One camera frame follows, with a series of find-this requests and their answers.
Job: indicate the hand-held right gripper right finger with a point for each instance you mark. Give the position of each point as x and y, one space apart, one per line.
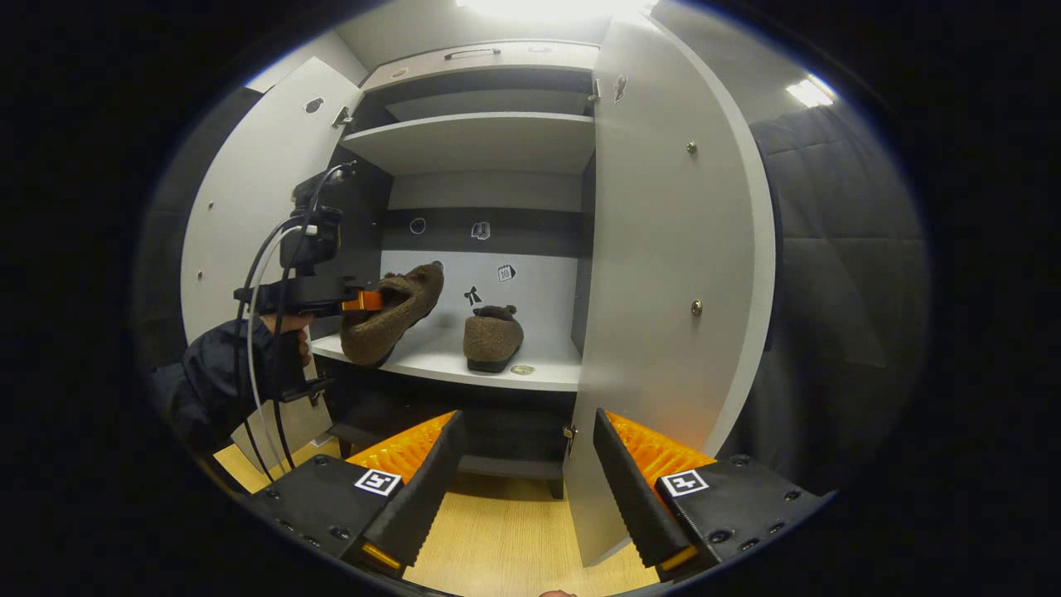
634 497

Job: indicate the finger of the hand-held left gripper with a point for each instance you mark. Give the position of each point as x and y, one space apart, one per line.
362 302

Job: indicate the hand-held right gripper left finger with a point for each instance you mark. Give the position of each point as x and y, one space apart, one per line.
423 497

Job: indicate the brown fuzzy shoe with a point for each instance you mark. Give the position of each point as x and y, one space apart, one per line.
493 340
390 323

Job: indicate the grey cabinet door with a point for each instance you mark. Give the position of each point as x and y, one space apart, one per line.
663 290
249 166

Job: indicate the grey shoe cabinet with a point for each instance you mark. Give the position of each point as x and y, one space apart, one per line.
539 290

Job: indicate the white cabinet shelf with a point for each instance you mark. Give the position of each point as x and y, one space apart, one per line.
431 361
472 141

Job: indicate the large ceiling light panel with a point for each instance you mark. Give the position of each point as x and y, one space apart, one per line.
555 8

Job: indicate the small ceiling light panel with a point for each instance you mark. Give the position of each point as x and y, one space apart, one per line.
811 91

